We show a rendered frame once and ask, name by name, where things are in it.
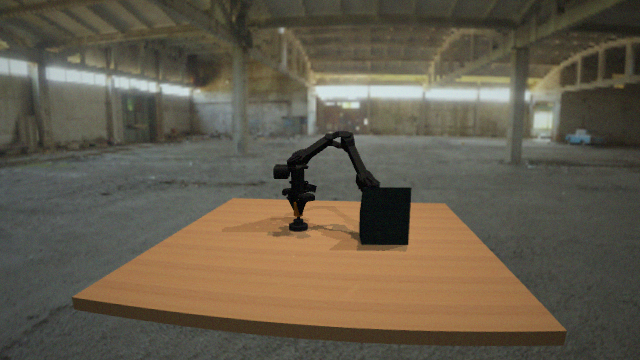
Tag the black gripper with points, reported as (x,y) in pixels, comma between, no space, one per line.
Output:
(297,194)

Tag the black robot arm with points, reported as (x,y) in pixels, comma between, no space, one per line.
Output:
(299,159)

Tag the orange-brown cylinder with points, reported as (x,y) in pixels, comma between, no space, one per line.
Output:
(296,212)

